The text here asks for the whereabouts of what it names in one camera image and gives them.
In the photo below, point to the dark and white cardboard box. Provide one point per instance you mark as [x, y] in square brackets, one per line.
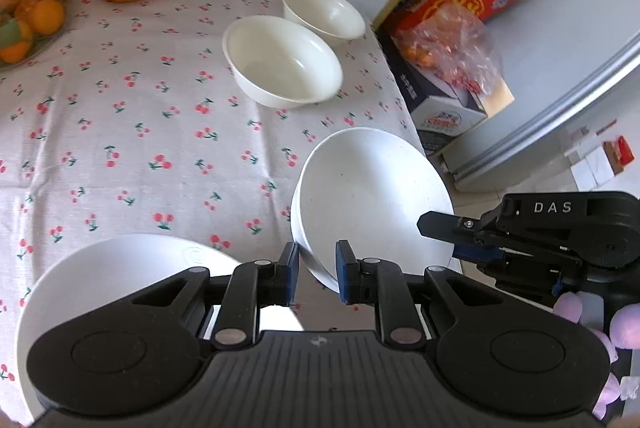
[440, 118]

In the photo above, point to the red small packet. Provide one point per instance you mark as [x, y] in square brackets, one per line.
[620, 153]

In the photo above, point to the person's right hand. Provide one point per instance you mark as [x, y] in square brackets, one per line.
[625, 325]

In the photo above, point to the plastic bag of snacks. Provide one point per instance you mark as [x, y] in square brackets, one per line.
[450, 48]

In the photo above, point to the cream white bowl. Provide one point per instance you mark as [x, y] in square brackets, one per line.
[325, 11]
[285, 58]

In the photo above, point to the white embossed plate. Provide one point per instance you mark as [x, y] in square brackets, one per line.
[125, 268]

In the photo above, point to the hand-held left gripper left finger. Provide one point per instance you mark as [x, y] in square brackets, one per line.
[291, 275]

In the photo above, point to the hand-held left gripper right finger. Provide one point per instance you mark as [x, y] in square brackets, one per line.
[345, 275]

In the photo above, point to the white small carton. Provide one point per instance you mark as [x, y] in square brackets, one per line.
[592, 168]

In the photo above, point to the white straight-sided bowl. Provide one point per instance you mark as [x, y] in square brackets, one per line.
[370, 198]

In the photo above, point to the grey refrigerator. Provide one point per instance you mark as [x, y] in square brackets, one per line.
[575, 33]

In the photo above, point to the cherry print tablecloth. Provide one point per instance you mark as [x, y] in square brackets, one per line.
[150, 123]

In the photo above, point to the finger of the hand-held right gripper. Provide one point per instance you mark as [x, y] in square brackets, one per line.
[475, 252]
[445, 223]

